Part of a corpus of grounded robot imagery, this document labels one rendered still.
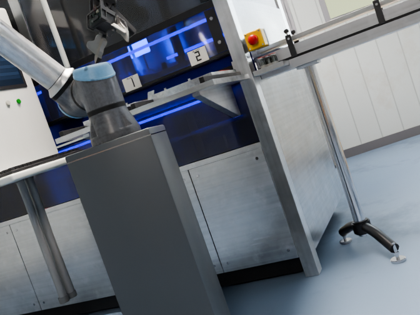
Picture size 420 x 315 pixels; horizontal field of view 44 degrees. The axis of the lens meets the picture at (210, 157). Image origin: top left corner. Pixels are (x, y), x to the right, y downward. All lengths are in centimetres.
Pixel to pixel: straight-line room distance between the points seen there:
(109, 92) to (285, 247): 108
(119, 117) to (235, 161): 80
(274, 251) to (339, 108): 285
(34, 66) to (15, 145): 80
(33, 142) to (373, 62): 339
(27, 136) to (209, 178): 83
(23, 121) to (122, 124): 100
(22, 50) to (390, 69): 389
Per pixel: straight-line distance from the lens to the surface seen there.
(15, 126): 240
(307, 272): 224
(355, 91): 494
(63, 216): 268
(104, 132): 148
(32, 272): 293
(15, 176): 202
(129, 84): 233
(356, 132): 495
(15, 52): 162
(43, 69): 162
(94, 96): 150
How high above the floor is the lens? 76
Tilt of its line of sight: 4 degrees down
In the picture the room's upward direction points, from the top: 19 degrees counter-clockwise
